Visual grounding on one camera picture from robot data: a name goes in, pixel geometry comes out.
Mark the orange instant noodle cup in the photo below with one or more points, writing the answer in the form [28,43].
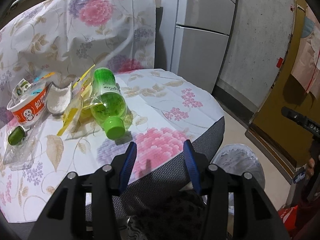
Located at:
[29,107]

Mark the clear plastic clamshell tray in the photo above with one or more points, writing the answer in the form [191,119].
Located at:
[21,156]

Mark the brown wooden door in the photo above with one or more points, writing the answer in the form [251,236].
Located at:
[284,143]

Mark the trash bin with plastic bag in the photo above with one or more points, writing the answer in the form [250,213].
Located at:
[237,159]

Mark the floral cloth chair cover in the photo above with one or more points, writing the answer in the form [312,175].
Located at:
[10,69]

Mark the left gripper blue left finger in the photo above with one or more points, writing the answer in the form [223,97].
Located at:
[127,164]

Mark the green white milk carton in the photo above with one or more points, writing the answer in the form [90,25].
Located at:
[19,90]

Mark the white paper tissue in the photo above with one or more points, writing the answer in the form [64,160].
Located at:
[58,98]

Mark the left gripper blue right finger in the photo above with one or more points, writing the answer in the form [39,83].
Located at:
[191,162]

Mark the silver refrigerator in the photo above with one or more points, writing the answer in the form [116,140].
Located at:
[192,37]

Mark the green plastic bottle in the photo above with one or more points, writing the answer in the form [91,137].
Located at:
[108,107]

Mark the patchwork cloth hanging on door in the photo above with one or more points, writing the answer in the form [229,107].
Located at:
[306,67]

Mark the person's right hand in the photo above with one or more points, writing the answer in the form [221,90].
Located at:
[309,167]

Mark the yellow clear snack wrapper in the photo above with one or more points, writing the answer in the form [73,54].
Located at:
[81,92]

